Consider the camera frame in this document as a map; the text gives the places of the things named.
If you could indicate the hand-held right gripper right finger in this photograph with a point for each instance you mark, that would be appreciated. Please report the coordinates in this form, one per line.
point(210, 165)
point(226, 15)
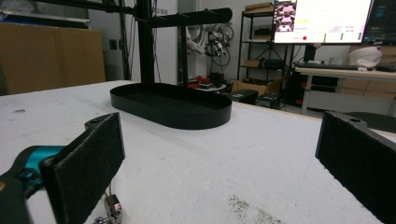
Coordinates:
point(358, 158)

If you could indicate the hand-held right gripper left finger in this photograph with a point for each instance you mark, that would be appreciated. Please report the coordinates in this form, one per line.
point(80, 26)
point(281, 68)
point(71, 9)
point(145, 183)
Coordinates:
point(84, 165)

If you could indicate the silver metal clasp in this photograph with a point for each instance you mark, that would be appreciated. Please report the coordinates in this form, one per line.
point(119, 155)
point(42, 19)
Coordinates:
point(112, 208)

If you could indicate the black computer case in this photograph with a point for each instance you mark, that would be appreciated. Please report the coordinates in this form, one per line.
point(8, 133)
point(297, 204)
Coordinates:
point(311, 88)

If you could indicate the white desk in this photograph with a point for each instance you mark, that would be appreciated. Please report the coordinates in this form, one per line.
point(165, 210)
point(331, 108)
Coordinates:
point(342, 74)

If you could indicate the black keyboard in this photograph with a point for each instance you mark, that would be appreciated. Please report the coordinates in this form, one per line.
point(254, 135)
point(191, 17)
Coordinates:
point(323, 66)

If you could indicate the white cap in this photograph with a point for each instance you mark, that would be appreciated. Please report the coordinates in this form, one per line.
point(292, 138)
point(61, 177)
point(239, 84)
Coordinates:
point(364, 56)

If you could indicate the black box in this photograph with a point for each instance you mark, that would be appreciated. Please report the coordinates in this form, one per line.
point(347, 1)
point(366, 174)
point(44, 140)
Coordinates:
point(269, 100)
point(244, 95)

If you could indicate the black jewelry stand with tray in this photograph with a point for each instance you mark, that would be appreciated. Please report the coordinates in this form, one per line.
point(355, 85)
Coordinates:
point(174, 104)

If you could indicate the large brown cardboard sheet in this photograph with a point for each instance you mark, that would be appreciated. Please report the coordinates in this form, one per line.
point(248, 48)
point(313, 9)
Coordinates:
point(49, 57)

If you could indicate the open cardboard box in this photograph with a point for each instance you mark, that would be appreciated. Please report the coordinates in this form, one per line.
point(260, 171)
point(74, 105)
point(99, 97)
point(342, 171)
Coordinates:
point(249, 85)

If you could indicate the dark computer monitor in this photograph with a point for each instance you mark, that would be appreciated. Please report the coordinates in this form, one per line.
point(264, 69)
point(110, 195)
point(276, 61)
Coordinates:
point(381, 20)

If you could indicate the bright computer monitor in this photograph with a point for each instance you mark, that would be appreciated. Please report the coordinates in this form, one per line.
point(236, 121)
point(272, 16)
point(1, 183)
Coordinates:
point(323, 20)

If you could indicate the red tool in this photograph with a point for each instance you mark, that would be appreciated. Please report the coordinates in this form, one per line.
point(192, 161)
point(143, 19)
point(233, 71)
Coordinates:
point(204, 81)

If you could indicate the black metal shelf rack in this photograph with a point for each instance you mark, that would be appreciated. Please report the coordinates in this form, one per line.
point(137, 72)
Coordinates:
point(241, 46)

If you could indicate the flat cardboard boxes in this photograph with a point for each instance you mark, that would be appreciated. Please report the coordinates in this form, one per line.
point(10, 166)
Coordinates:
point(258, 7)

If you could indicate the wall socket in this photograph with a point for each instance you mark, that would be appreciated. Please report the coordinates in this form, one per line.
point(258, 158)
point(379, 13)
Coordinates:
point(113, 44)

